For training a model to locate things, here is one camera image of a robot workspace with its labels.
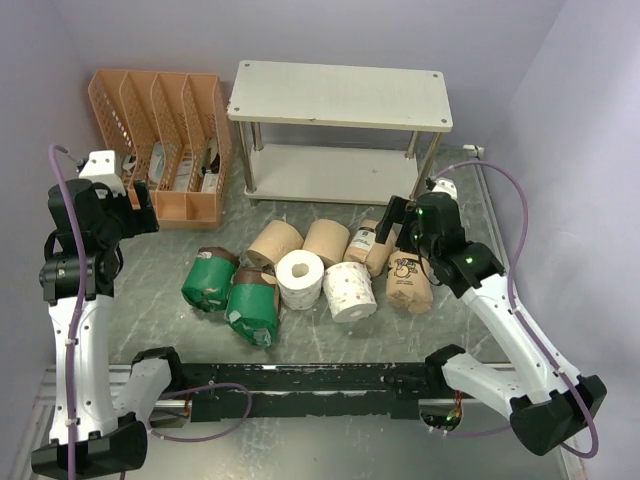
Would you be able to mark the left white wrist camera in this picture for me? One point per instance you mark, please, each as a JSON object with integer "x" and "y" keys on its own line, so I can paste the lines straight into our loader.
{"x": 105, "y": 167}

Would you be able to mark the beige paper roll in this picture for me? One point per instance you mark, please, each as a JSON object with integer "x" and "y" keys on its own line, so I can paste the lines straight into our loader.
{"x": 328, "y": 240}
{"x": 275, "y": 241}

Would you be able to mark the white red-dotted paper roll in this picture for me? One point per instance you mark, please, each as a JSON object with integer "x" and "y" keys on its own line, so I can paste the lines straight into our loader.
{"x": 348, "y": 290}

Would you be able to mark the kraft wrapped roll with cartoon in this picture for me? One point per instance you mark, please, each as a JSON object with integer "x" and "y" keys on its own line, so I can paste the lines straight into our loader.
{"x": 407, "y": 283}

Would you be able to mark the orange plastic file organizer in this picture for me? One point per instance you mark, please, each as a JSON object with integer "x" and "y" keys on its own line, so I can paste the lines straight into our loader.
{"x": 135, "y": 107}

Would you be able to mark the plain white paper roll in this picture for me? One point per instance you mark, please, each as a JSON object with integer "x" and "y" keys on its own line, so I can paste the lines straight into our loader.
{"x": 300, "y": 274}

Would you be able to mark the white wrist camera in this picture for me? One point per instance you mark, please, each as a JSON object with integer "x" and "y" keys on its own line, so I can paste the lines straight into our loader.
{"x": 443, "y": 185}
{"x": 105, "y": 167}

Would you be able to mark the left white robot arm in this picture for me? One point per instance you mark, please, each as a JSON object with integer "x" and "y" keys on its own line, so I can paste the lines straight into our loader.
{"x": 95, "y": 432}

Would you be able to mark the green wrapped roll right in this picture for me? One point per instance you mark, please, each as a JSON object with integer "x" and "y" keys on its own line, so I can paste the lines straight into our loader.
{"x": 253, "y": 306}

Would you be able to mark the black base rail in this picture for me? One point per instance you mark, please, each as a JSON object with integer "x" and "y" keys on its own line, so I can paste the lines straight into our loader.
{"x": 398, "y": 390}

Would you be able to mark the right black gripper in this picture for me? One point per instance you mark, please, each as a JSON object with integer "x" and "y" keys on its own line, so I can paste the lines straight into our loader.
{"x": 395, "y": 212}

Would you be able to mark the kraft roll with label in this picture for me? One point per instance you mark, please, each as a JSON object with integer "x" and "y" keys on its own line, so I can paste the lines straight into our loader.
{"x": 364, "y": 249}

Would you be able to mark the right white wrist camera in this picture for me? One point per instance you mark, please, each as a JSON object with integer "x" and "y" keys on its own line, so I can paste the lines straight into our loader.
{"x": 443, "y": 185}

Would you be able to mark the green wrapped roll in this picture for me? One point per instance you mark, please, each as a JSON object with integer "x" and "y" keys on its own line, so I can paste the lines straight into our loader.
{"x": 253, "y": 306}
{"x": 208, "y": 282}

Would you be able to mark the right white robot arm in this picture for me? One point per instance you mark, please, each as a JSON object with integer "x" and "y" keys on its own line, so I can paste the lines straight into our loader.
{"x": 546, "y": 399}

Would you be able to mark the papers in organizer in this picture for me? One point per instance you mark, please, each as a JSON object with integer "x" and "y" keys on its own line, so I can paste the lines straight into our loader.
{"x": 196, "y": 171}

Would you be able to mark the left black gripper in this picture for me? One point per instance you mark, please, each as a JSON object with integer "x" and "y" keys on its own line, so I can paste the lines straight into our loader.
{"x": 145, "y": 212}

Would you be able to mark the green wrapped roll left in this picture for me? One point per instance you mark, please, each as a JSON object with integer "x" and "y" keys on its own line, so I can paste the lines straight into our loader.
{"x": 208, "y": 282}

